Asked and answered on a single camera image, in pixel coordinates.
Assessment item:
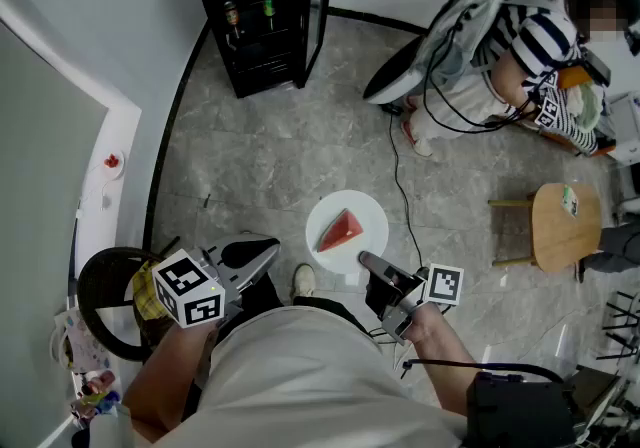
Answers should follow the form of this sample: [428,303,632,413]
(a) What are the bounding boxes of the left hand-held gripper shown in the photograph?
[152,233,282,330]

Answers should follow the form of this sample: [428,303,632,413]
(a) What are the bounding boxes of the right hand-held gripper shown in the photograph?
[358,250,465,343]

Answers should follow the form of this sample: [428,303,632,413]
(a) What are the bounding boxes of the red watermelon slice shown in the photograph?
[316,207,364,254]

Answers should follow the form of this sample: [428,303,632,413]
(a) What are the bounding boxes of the white round plate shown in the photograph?
[305,189,390,276]

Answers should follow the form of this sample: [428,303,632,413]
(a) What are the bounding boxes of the black glass-door fridge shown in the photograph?
[184,0,341,100]

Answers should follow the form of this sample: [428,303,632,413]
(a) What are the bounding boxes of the person's right forearm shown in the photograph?
[405,304,484,420]

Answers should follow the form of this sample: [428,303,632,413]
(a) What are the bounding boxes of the person's left forearm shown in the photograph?
[122,318,221,442]

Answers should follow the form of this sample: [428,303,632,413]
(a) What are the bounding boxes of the person's black trousers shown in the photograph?
[212,271,374,337]

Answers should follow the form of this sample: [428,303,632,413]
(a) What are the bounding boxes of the person's white shoe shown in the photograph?
[290,263,317,300]

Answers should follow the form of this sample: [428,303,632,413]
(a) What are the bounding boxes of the yellow plaid cloth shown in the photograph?
[130,260,166,321]

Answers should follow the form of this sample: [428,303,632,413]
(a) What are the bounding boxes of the person's white shirt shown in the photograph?
[149,304,469,448]

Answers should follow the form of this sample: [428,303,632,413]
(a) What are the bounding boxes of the black wicker chair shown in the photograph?
[76,245,169,363]

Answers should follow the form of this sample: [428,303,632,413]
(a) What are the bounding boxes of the small plate with red fruit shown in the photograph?
[101,149,126,181]

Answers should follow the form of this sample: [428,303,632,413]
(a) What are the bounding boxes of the black white round seat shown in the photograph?
[361,35,427,106]

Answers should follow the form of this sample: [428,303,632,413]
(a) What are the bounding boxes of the round wooden stool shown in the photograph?
[487,181,604,274]

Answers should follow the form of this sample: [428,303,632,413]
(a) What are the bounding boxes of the black waist pack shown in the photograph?
[464,369,579,448]

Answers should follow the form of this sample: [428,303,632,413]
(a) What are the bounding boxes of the green white packet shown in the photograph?
[560,184,580,218]

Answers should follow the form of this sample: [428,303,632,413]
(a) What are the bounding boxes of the white printed bag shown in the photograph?
[48,306,114,373]

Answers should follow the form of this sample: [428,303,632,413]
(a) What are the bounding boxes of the colourful toys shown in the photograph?
[69,369,122,425]

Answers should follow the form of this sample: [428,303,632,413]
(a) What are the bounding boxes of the orange label drink bottle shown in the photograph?
[223,0,241,39]

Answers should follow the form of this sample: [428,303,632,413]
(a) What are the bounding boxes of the grey backpack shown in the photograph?
[412,0,511,87]

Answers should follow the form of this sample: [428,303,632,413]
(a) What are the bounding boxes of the orange cushion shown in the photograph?
[555,65,601,92]

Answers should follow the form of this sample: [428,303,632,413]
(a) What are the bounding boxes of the white cabinet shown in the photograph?
[607,90,640,167]

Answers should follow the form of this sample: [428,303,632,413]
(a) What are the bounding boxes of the black floor cable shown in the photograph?
[379,103,426,270]

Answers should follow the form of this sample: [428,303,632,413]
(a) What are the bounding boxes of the black pack cable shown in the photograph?
[399,358,566,385]

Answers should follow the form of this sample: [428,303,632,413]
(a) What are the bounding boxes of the white charger cable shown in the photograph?
[77,163,114,213]

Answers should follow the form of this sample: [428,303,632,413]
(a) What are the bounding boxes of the black wire rack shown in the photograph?
[597,289,640,362]

